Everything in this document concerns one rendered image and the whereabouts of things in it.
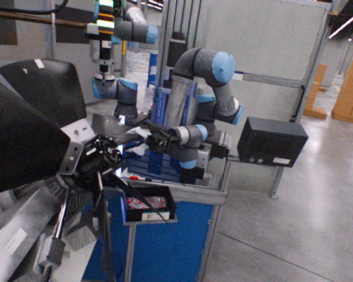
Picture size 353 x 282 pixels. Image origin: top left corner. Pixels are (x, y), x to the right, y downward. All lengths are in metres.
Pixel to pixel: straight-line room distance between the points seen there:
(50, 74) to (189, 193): 0.84
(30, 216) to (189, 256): 1.10
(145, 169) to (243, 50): 1.52
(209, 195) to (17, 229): 0.92
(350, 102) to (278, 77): 6.06
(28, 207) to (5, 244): 0.11
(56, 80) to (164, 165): 0.95
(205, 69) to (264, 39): 1.65
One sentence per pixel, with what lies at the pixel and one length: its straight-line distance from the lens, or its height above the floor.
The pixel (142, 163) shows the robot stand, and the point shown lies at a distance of 1.68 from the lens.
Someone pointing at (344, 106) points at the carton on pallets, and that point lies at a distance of 8.74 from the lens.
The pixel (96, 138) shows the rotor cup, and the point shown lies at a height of 1.26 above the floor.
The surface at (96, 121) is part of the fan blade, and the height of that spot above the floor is 1.20.
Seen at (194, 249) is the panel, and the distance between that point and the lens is 1.61.
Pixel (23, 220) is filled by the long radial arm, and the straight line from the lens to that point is 0.70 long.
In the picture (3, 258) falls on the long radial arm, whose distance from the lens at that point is 0.64.
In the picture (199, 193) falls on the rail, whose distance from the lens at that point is 1.36.
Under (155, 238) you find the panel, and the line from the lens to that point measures 1.55.
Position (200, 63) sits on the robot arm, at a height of 1.47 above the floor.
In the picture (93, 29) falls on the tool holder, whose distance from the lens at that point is 0.78.
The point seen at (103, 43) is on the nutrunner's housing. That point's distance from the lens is 0.79.
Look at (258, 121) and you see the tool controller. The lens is 1.25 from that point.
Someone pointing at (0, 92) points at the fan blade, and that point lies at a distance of 0.60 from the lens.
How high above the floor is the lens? 1.56
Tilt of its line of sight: 22 degrees down
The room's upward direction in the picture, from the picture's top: 9 degrees clockwise
